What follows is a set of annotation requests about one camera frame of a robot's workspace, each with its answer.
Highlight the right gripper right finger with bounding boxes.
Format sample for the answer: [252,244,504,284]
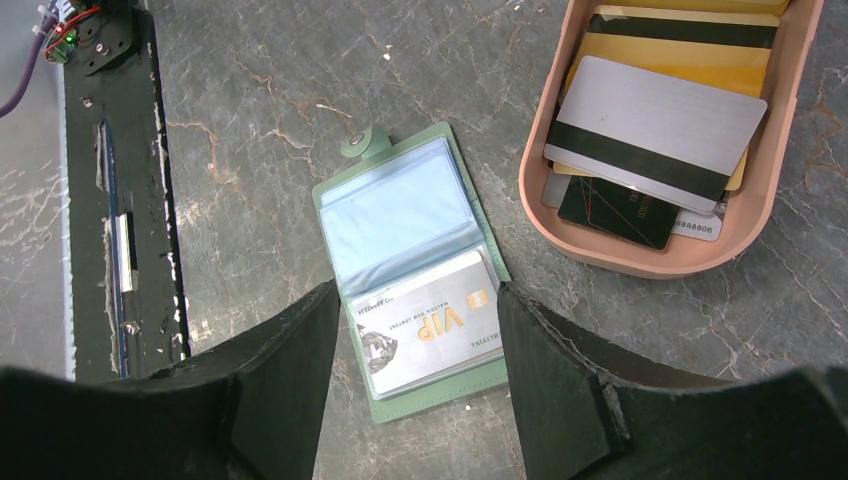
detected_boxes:
[497,282,847,479]

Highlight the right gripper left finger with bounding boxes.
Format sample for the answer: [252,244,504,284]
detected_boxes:
[1,281,340,479]

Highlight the green card holder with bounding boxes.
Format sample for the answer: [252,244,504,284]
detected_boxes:
[312,122,510,424]

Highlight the pink oval tray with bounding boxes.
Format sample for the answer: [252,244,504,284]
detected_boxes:
[518,1,824,279]

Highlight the gold card black stripe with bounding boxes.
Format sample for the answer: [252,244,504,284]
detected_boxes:
[549,5,777,198]

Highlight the silver VIP card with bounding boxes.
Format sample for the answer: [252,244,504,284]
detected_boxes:
[349,247,502,400]

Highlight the black card in tray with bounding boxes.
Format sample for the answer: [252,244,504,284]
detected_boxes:
[558,177,680,250]

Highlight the white numbered card in tray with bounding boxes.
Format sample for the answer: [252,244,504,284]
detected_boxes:
[672,198,727,242]

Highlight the silver card in tray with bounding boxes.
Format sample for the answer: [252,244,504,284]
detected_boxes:
[544,56,768,213]

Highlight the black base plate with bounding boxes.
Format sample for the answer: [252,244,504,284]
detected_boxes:
[63,1,190,383]

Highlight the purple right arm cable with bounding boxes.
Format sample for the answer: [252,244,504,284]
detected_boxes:
[0,13,58,121]

